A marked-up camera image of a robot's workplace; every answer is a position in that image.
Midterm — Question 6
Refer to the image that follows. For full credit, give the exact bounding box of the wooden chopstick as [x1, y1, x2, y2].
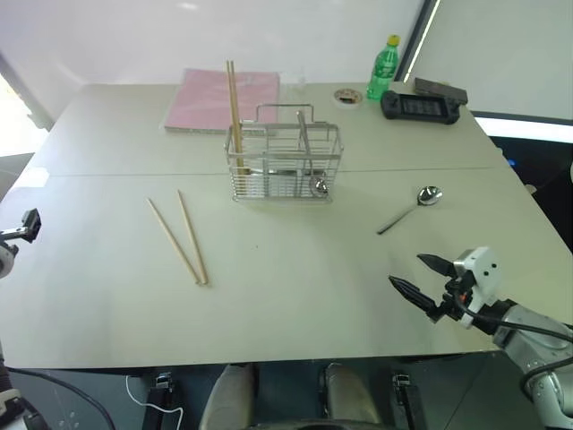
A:
[147, 197, 201, 286]
[225, 60, 242, 176]
[229, 59, 247, 176]
[176, 189, 210, 285]

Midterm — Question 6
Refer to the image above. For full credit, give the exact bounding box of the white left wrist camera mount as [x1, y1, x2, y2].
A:
[0, 243, 20, 280]

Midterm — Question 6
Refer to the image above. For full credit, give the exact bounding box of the grey rounded robot leg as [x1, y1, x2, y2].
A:
[319, 362, 382, 430]
[198, 363, 260, 430]

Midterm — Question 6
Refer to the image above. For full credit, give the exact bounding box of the white tape roll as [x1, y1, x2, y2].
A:
[332, 88, 363, 109]

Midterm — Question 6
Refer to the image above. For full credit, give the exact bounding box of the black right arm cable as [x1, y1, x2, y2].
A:
[449, 286, 573, 342]

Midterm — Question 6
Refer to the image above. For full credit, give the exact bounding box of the black handheld controller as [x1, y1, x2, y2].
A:
[380, 90, 463, 127]

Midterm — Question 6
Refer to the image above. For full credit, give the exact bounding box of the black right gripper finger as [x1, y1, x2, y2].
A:
[416, 253, 458, 279]
[388, 275, 439, 315]

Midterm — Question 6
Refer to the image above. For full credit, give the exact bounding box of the green plastic bottle yellow cap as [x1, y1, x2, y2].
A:
[366, 34, 401, 102]

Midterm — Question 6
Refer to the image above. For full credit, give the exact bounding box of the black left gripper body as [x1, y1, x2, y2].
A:
[21, 207, 43, 245]

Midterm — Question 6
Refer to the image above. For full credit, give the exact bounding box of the metal wire cutlery caddy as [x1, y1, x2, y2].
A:
[223, 103, 343, 204]

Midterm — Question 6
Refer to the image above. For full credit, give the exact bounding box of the black table leg bracket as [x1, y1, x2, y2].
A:
[390, 371, 423, 430]
[141, 370, 176, 430]

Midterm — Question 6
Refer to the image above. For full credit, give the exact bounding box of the steel spoon with round bowl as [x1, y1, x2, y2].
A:
[296, 111, 330, 199]
[376, 185, 445, 237]

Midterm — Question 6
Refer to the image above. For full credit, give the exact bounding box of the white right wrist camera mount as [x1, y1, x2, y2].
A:
[453, 245, 500, 331]

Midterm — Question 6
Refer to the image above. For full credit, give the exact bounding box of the dark board frame strip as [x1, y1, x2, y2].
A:
[402, 0, 443, 83]

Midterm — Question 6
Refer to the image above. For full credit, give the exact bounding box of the pink notebook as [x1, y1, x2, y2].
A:
[159, 67, 282, 136]

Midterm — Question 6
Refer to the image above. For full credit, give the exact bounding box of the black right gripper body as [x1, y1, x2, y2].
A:
[426, 270, 475, 324]

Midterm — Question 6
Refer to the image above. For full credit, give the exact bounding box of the black floor cable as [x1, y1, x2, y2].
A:
[6, 366, 115, 430]

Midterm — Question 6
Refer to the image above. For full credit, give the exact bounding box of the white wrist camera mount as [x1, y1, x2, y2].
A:
[0, 243, 20, 280]
[453, 245, 500, 331]

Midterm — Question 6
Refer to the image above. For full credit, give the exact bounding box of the dark rectangular box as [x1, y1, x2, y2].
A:
[413, 76, 470, 104]

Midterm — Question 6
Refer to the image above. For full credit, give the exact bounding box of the white floor cable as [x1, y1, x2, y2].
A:
[125, 374, 185, 430]

